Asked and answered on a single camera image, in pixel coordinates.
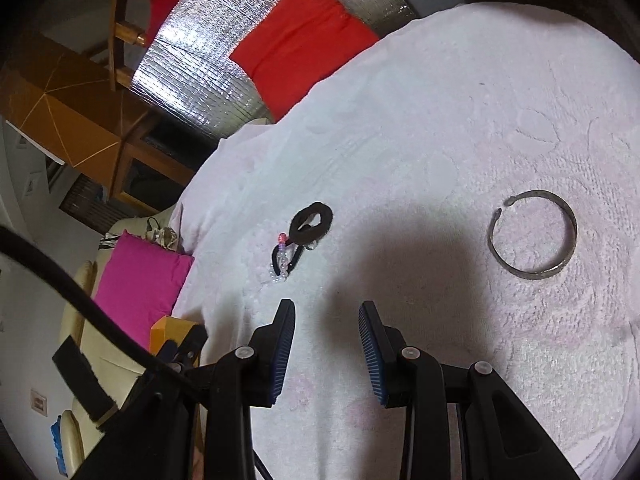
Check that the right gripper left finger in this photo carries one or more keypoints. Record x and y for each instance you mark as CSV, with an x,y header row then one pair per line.
x,y
260,366

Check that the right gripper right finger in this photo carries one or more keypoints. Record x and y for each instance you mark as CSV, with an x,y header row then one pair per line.
x,y
400,375

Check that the black scrunchie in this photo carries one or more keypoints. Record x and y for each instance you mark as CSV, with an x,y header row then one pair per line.
x,y
310,224

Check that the metal cuff bangle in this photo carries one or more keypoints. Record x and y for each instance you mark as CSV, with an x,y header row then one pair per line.
x,y
533,235

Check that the orange box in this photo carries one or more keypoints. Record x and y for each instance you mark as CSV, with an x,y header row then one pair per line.
x,y
177,343

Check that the magenta pillow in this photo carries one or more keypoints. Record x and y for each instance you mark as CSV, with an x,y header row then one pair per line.
x,y
140,284

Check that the white pink bedspread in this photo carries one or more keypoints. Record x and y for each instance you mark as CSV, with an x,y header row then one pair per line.
x,y
413,145

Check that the silver foil insulation sheet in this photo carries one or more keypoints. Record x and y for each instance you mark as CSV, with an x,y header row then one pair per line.
x,y
186,71

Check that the wooden cabinet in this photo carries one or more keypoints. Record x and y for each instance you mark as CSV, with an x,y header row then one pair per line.
x,y
63,102

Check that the red pillow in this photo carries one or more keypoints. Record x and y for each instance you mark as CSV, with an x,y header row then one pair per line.
x,y
299,43

